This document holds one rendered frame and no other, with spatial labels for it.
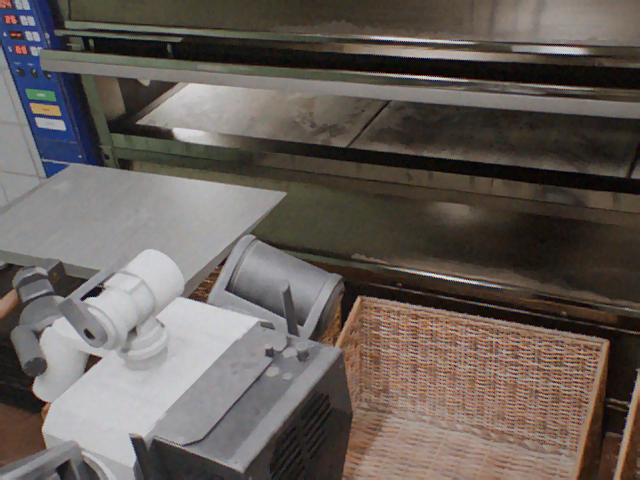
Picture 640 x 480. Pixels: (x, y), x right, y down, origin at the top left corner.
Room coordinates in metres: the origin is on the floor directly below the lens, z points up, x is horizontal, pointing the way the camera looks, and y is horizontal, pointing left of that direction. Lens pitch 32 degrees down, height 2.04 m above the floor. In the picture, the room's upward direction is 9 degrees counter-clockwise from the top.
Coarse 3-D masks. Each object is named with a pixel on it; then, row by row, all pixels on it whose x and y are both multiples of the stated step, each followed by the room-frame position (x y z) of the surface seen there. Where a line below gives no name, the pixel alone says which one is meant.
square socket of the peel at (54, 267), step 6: (48, 258) 1.36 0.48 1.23; (54, 258) 1.35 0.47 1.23; (42, 264) 1.34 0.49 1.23; (48, 264) 1.34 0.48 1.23; (54, 264) 1.33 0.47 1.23; (60, 264) 1.34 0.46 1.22; (48, 270) 1.32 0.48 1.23; (54, 270) 1.33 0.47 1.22; (60, 270) 1.34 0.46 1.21; (54, 276) 1.32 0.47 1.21; (60, 276) 1.33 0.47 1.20; (54, 282) 1.32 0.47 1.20
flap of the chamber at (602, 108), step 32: (64, 64) 1.82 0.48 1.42; (96, 64) 1.78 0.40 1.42; (288, 64) 1.68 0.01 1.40; (320, 64) 1.67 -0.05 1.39; (352, 64) 1.65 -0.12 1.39; (384, 64) 1.64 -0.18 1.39; (352, 96) 1.47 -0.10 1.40; (384, 96) 1.44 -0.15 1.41; (416, 96) 1.41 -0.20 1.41; (448, 96) 1.38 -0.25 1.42; (480, 96) 1.35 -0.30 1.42; (512, 96) 1.32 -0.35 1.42
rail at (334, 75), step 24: (48, 48) 1.86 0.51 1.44; (216, 72) 1.62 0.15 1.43; (240, 72) 1.59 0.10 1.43; (264, 72) 1.57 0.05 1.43; (288, 72) 1.54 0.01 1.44; (312, 72) 1.52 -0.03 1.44; (336, 72) 1.49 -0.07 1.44; (360, 72) 1.47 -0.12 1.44; (552, 96) 1.29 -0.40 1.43; (576, 96) 1.27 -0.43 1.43; (600, 96) 1.25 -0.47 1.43; (624, 96) 1.23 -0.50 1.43
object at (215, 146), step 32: (128, 128) 1.99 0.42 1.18; (160, 128) 1.96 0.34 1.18; (224, 160) 1.81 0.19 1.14; (256, 160) 1.77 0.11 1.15; (288, 160) 1.72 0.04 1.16; (320, 160) 1.68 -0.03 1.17; (352, 160) 1.65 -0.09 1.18; (384, 160) 1.63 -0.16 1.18; (416, 160) 1.61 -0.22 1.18; (448, 160) 1.58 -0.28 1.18; (480, 192) 1.50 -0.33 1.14; (512, 192) 1.47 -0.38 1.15; (544, 192) 1.43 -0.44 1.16; (576, 192) 1.40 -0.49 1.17; (608, 192) 1.37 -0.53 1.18
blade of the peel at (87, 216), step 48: (48, 192) 1.68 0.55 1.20; (96, 192) 1.65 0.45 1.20; (144, 192) 1.61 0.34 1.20; (192, 192) 1.58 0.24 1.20; (240, 192) 1.55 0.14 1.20; (0, 240) 1.51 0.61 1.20; (48, 240) 1.48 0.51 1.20; (96, 240) 1.45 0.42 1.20; (144, 240) 1.42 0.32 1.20; (192, 240) 1.39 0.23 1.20; (192, 288) 1.23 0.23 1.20
